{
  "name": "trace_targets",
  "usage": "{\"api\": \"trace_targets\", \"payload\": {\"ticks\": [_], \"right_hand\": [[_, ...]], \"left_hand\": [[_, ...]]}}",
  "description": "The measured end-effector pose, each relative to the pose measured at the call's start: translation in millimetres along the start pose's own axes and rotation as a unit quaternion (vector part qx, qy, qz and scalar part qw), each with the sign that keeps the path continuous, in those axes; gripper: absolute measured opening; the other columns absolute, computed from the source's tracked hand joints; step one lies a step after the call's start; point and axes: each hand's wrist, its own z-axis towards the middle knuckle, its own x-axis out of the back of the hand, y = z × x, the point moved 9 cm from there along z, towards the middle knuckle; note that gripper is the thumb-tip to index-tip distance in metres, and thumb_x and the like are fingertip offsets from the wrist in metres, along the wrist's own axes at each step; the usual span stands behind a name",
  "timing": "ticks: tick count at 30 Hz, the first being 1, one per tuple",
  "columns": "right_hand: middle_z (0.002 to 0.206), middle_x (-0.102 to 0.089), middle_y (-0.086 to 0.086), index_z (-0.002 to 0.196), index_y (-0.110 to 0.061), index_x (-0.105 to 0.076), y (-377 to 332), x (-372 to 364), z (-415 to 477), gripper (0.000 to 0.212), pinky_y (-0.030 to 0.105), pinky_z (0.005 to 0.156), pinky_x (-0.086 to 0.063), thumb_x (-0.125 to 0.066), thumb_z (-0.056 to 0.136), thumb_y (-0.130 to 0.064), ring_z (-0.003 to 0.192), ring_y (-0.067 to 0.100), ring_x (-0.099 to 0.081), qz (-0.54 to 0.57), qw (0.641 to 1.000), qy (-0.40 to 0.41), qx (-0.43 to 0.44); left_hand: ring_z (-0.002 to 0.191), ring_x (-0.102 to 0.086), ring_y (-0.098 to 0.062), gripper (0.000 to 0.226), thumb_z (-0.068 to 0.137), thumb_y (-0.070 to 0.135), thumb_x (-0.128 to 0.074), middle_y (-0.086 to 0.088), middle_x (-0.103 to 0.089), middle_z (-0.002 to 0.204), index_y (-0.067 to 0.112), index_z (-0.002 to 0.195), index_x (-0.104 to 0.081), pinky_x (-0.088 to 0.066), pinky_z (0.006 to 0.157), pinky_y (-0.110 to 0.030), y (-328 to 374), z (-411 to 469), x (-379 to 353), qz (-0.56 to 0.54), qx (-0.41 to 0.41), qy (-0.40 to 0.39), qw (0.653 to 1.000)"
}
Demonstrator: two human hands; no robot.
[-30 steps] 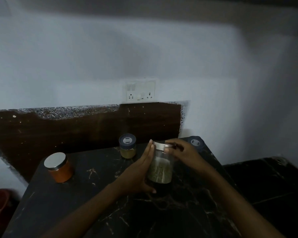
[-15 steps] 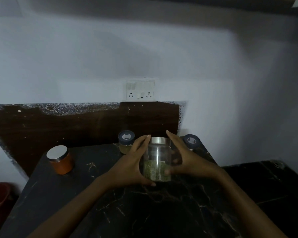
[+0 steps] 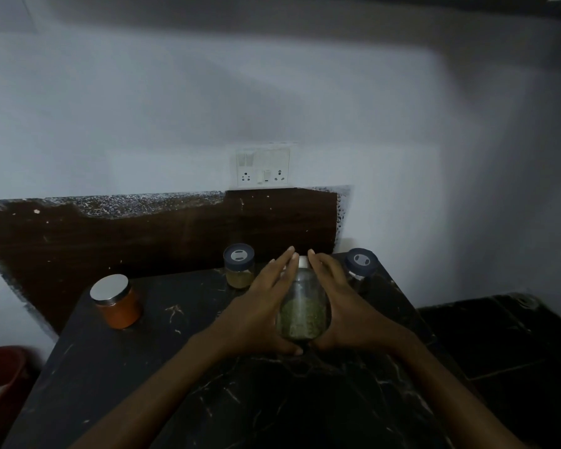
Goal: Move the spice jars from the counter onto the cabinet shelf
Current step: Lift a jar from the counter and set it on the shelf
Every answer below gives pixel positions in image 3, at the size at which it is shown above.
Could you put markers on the person's left hand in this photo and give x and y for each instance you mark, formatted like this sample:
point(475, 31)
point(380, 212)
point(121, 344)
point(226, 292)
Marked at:
point(248, 322)

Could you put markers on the person's right hand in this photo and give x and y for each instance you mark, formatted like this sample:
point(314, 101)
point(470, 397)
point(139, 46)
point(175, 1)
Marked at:
point(360, 322)

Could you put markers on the yellow spice jar grey lid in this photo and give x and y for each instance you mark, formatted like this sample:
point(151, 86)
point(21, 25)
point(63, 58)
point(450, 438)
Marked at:
point(238, 278)

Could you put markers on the green spice jar silver lid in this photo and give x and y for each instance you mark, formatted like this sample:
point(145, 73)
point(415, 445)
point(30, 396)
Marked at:
point(303, 317)

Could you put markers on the dark spice jar grey lid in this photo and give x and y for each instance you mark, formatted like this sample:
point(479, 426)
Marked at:
point(362, 261)

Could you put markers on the orange spice jar silver lid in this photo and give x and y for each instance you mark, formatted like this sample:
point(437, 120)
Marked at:
point(121, 313)

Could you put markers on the person's right forearm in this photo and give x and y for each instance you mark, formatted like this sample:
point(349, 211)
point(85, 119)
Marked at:
point(458, 402)

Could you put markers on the person's left forearm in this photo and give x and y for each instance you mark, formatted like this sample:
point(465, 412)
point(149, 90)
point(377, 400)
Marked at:
point(145, 402)

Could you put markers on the round floor drain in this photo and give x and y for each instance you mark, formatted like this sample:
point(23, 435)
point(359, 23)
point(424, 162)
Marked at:
point(527, 302)

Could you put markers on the red plastic pot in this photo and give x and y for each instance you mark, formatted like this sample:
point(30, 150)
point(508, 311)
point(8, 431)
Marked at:
point(0, 383)

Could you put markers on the white wall socket plate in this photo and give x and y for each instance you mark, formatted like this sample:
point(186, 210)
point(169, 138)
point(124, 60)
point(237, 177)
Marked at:
point(263, 167)

